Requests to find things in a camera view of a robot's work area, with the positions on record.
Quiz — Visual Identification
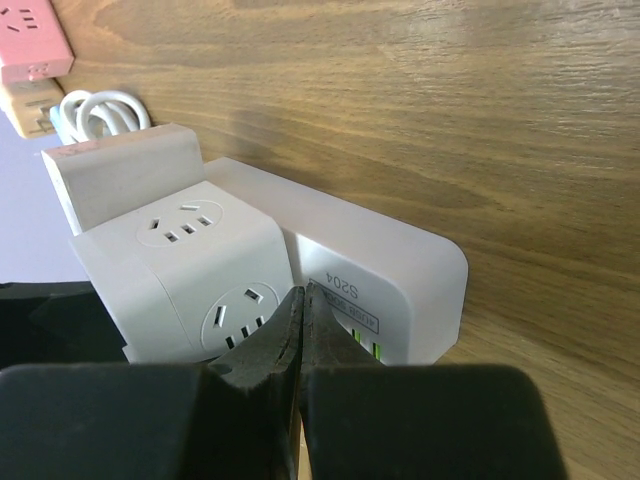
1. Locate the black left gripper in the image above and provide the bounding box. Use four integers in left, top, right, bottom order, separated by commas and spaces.
1, 281, 126, 368

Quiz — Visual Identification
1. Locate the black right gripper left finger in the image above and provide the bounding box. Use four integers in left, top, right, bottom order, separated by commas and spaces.
1, 288, 304, 479

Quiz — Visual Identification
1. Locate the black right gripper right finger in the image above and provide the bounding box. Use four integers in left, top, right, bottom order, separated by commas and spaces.
300, 284, 568, 479

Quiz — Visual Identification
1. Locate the white power strip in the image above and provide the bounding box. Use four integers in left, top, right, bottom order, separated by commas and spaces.
205, 157, 469, 365

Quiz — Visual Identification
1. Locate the white cube charger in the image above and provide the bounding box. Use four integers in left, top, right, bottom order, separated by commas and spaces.
72, 181, 293, 363

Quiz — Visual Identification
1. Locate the tall white charger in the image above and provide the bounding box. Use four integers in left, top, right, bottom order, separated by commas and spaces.
41, 124, 205, 236

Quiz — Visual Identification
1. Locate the orange cube adapter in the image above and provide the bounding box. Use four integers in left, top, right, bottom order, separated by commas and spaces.
1, 79, 64, 139

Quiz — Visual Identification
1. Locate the pink cube adapter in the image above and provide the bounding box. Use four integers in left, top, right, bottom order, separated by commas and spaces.
1, 0, 75, 85

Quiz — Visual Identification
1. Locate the white coiled cable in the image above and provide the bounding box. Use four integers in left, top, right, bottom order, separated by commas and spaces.
47, 89, 151, 144

